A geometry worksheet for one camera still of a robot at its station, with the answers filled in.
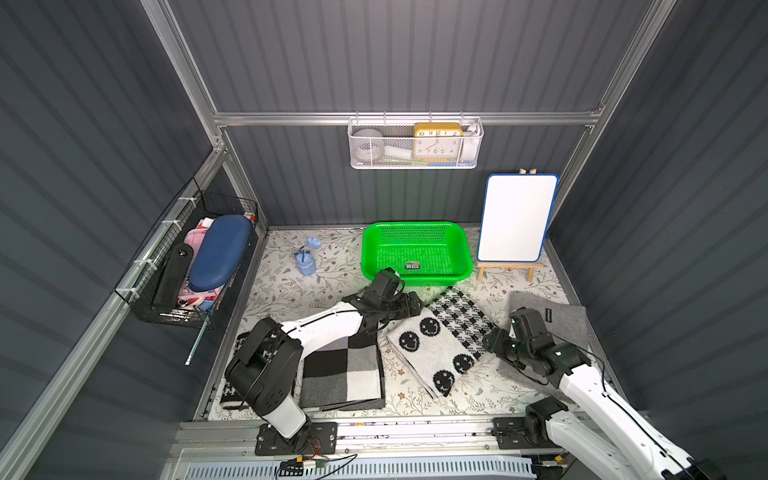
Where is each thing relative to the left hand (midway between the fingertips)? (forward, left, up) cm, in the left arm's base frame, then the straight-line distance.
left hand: (417, 310), depth 86 cm
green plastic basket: (+30, -6, -10) cm, 32 cm away
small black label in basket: (+24, 0, -10) cm, 26 cm away
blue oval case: (+1, +46, +25) cm, 53 cm away
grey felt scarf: (-2, -46, -6) cm, 46 cm away
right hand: (-9, -21, -2) cm, 23 cm away
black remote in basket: (-5, +55, +24) cm, 60 cm away
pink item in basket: (-7, +53, +20) cm, 57 cm away
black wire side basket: (-8, +59, +25) cm, 65 cm away
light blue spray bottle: (+20, +37, -2) cm, 42 cm away
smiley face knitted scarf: (-8, -7, -5) cm, 12 cm away
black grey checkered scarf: (-16, +20, -7) cm, 27 cm away
